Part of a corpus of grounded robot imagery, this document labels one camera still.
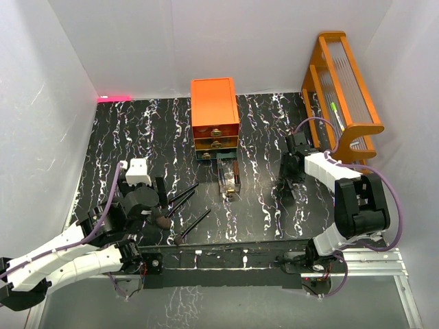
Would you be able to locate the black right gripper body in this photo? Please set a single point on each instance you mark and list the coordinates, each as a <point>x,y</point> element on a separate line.
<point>287,171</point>

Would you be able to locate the large fluffy powder brush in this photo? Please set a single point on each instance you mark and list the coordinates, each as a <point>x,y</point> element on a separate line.
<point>164,221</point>

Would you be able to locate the thin black makeup brush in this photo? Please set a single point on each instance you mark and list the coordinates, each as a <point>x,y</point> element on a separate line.
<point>180,195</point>

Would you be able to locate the small black makeup brush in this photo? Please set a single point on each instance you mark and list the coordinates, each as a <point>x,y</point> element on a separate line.
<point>179,238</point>

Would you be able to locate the brown lipstick tube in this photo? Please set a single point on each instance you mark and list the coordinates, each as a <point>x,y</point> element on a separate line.
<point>236,171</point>

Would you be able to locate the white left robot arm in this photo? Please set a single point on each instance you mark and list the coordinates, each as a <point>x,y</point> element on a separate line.
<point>94,245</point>

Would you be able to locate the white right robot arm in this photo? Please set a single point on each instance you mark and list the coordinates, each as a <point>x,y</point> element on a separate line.
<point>360,207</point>

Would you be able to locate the orange wooden shelf rack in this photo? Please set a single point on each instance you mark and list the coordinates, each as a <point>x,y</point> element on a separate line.
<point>334,76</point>

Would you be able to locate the green marker pen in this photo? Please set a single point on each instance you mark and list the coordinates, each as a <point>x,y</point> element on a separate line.
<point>337,116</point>

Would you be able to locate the orange drawer cabinet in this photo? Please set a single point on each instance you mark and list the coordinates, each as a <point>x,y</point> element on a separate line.
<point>214,102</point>

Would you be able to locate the pink tape strip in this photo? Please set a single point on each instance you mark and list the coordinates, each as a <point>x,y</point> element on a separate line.
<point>107,99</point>

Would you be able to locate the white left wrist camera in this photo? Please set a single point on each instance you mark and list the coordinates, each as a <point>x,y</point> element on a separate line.
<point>137,172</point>

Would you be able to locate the aluminium mounting rail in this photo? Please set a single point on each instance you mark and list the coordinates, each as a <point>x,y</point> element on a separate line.
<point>233,288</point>

